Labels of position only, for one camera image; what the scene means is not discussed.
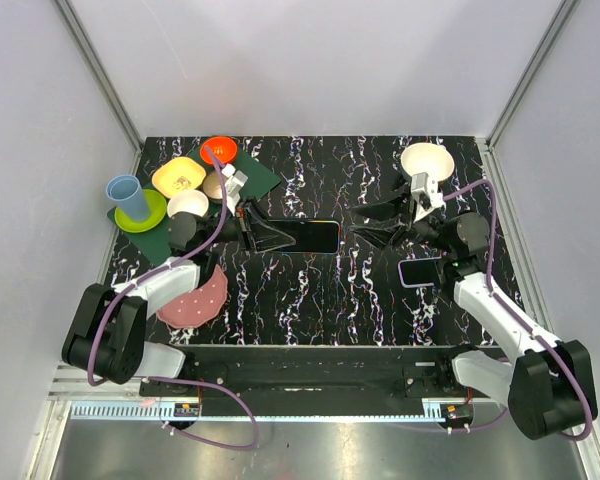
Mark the lime green plate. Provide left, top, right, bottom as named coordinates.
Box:
left=114, top=188, right=167, bottom=233

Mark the aluminium frame post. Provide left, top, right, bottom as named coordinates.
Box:
left=485, top=0, right=580, bottom=150
left=51, top=0, right=144, bottom=153

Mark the small white bowl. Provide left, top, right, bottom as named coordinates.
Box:
left=167, top=190, right=209, bottom=217

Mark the pink dotted plate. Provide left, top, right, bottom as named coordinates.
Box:
left=156, top=265, right=228, bottom=329

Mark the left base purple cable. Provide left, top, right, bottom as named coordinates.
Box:
left=144, top=377, right=261, bottom=451

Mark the large white bowl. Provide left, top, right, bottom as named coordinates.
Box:
left=400, top=142, right=455, bottom=185

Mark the phone in lilac case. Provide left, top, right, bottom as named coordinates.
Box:
left=398, top=258, right=440, bottom=289

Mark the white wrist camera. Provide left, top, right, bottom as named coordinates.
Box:
left=410, top=172, right=446, bottom=222
left=221, top=164, right=248, bottom=214

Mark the right aluminium frame post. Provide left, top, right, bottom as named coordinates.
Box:
left=485, top=0, right=580, bottom=150

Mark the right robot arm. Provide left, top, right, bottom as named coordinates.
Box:
left=352, top=193, right=597, bottom=441

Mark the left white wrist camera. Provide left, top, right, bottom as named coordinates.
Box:
left=221, top=164, right=248, bottom=214

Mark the black phone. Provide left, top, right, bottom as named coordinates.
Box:
left=272, top=219, right=341, bottom=254

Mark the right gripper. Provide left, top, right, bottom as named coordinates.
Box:
left=346, top=184, right=454, bottom=254

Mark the red bowl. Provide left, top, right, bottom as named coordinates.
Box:
left=199, top=136, right=238, bottom=165

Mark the blue cup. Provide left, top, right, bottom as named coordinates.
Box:
left=105, top=174, right=150, bottom=223

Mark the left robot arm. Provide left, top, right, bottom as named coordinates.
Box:
left=61, top=200, right=297, bottom=396

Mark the dark green mat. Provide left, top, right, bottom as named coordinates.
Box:
left=107, top=150, right=281, bottom=265

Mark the yellow square plate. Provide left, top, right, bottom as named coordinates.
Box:
left=151, top=156, right=207, bottom=199

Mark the bronze metal bowl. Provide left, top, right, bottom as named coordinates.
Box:
left=202, top=172, right=227, bottom=203

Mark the left aluminium frame post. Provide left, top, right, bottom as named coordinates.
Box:
left=51, top=0, right=144, bottom=153

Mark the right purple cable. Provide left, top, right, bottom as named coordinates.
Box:
left=442, top=179, right=595, bottom=442

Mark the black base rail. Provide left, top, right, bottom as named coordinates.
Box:
left=139, top=345, right=468, bottom=421

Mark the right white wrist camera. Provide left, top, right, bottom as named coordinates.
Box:
left=410, top=172, right=446, bottom=222

